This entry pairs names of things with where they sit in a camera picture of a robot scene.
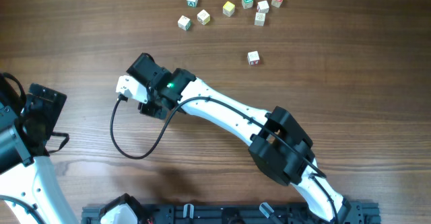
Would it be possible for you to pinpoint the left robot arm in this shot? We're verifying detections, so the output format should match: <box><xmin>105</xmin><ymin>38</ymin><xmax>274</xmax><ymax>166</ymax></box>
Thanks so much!
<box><xmin>1</xmin><ymin>73</ymin><xmax>78</xmax><ymax>223</ymax></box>

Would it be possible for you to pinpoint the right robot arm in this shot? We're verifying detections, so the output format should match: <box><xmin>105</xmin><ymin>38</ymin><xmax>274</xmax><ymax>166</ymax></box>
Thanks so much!
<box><xmin>116</xmin><ymin>53</ymin><xmax>350</xmax><ymax>223</ymax></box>

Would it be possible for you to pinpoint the left plain wooden block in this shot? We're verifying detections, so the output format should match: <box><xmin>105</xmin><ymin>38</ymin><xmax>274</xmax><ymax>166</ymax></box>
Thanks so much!
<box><xmin>178</xmin><ymin>15</ymin><xmax>191</xmax><ymax>31</ymax></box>

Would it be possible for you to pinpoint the yellow side wooden block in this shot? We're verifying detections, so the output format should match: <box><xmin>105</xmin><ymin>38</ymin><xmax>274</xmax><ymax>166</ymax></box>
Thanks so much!
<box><xmin>197</xmin><ymin>9</ymin><xmax>211</xmax><ymax>25</ymax></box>

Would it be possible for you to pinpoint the red letter Y block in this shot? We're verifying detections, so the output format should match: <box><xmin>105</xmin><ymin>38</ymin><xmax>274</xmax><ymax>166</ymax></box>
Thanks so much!
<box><xmin>247</xmin><ymin>51</ymin><xmax>260</xmax><ymax>65</ymax></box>

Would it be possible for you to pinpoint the yellow top block upper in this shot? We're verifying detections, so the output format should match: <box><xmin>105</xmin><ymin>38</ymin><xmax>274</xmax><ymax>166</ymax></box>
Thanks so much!
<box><xmin>223</xmin><ymin>1</ymin><xmax>235</xmax><ymax>17</ymax></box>

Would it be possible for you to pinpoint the plain drawing wooden block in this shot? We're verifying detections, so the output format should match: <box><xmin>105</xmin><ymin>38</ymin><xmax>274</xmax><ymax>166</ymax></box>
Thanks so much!
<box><xmin>255</xmin><ymin>12</ymin><xmax>266</xmax><ymax>26</ymax></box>

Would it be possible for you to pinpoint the green letter N block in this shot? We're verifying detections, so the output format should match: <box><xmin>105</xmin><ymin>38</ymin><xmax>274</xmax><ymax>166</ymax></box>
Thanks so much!
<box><xmin>242</xmin><ymin>0</ymin><xmax>254</xmax><ymax>9</ymax></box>

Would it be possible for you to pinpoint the white top red block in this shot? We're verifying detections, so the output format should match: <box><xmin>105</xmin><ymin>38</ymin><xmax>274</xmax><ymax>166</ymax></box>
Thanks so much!
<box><xmin>257</xmin><ymin>0</ymin><xmax>269</xmax><ymax>13</ymax></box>

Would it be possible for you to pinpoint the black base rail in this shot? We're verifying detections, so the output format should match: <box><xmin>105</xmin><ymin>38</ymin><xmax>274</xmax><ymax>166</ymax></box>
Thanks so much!
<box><xmin>81</xmin><ymin>192</ymin><xmax>382</xmax><ymax>224</ymax></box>

